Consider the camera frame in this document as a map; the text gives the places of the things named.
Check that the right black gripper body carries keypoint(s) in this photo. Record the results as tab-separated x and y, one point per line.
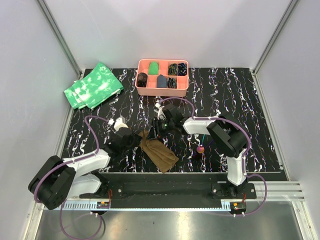
163	126

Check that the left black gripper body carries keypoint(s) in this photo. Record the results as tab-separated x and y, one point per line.
133	143

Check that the brown cloth napkin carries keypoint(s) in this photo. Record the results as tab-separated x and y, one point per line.
163	158

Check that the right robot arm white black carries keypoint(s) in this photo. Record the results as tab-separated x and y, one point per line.
227	134

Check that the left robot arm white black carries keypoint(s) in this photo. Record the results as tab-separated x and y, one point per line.
61	179

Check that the black patterned rolled cloth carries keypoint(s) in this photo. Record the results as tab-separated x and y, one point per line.
172	83

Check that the blue grey rolled cloth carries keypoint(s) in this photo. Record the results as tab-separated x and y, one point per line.
161	81

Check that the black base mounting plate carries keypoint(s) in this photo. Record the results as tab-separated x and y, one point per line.
170	191

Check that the pink compartment tray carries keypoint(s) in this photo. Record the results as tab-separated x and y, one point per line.
152	90

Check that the dark brown rolled cloth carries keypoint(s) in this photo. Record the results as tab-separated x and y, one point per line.
142	79

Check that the black multicolour rolled cloth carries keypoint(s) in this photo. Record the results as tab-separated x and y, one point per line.
172	69

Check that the green rolled cloth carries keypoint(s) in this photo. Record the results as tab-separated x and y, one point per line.
153	68

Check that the black blue rolled cloth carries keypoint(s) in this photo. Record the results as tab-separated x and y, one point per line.
182	69

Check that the green white patterned cloth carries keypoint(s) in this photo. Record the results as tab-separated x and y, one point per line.
99	85

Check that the black marble pattern mat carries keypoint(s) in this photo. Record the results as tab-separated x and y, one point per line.
211	91

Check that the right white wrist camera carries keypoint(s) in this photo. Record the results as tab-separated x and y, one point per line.
159	112

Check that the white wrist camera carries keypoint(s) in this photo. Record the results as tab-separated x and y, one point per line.
118	123
159	112

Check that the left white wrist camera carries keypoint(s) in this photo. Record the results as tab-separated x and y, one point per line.
118	123

